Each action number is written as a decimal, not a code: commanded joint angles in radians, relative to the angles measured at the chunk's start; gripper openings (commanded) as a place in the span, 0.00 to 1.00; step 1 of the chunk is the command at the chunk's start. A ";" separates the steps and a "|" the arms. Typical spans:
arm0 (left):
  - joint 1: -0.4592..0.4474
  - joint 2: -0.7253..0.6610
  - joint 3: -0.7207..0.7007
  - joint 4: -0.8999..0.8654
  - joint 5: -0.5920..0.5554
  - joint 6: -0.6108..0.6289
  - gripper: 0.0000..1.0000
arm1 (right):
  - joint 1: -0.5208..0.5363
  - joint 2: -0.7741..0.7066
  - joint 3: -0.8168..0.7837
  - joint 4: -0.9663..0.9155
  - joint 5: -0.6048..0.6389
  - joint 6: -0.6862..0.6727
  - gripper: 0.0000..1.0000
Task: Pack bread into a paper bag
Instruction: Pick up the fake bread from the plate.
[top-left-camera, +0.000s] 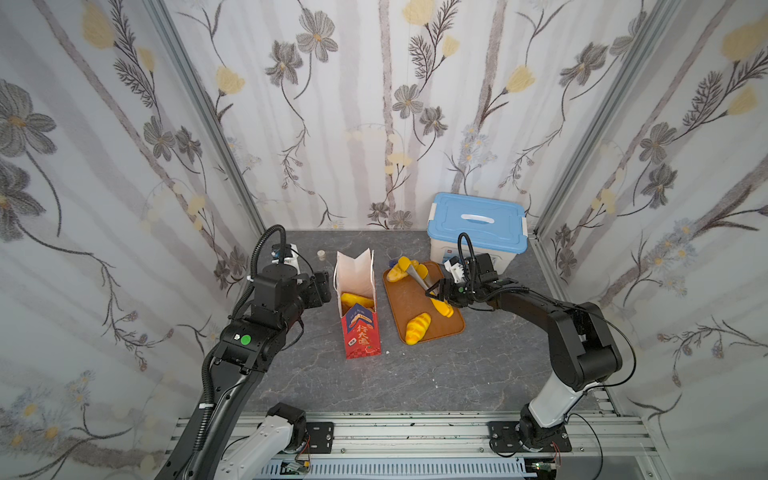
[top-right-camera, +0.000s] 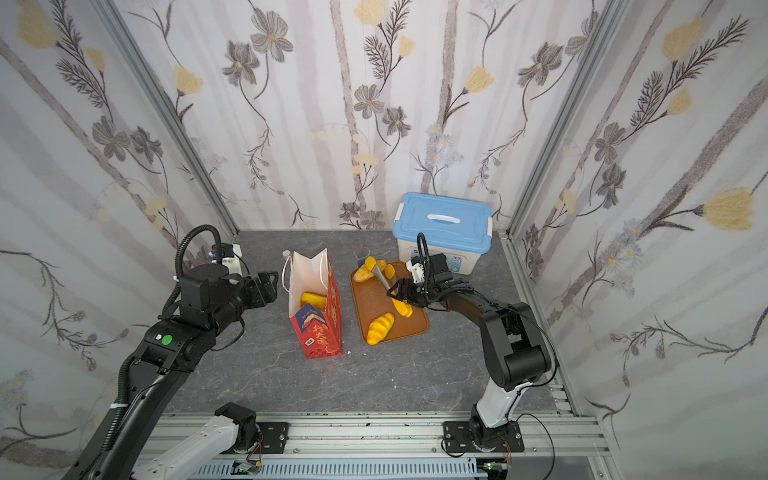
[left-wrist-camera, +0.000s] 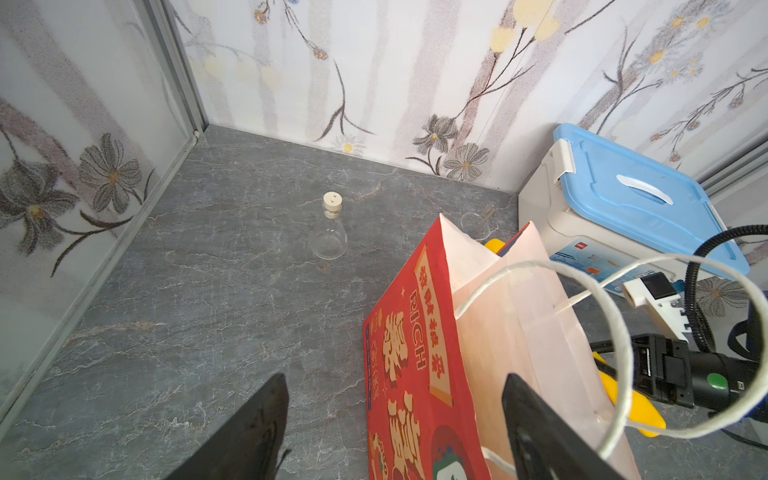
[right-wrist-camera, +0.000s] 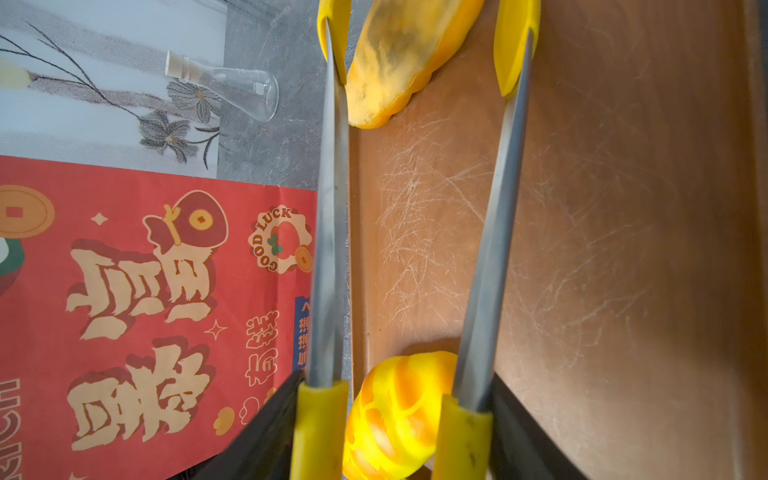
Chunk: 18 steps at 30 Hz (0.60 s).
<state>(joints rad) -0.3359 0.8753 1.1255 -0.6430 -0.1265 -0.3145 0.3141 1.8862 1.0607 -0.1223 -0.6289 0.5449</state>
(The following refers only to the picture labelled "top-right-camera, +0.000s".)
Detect yellow steel kitchen tongs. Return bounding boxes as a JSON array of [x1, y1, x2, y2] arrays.
[[364, 256, 413, 318]]

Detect red paper gift bag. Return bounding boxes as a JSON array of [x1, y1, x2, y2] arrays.
[[281, 249, 343, 359]]

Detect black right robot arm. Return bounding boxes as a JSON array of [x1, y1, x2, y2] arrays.
[[387, 232, 559, 455]]

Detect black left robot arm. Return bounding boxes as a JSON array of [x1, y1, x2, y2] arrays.
[[65, 224, 279, 479]]

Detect small yellow bread roll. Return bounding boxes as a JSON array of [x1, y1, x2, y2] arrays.
[[366, 313, 395, 346]]

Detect yellow long bread roll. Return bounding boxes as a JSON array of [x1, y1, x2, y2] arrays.
[[352, 256, 387, 283]]

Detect brown wooden tray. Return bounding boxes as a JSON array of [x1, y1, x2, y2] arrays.
[[350, 261, 429, 344]]

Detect blue lid storage box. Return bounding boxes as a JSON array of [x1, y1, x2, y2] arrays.
[[393, 193, 493, 275]]

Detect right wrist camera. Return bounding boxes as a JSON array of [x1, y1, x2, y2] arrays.
[[406, 257, 426, 285]]

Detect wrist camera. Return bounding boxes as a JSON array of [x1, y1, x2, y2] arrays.
[[406, 257, 426, 285], [209, 243, 244, 275]]

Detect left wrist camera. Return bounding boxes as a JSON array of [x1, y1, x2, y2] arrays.
[[209, 243, 244, 275]]

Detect aluminium frame rail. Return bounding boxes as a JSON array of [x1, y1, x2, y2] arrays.
[[128, 411, 607, 480]]

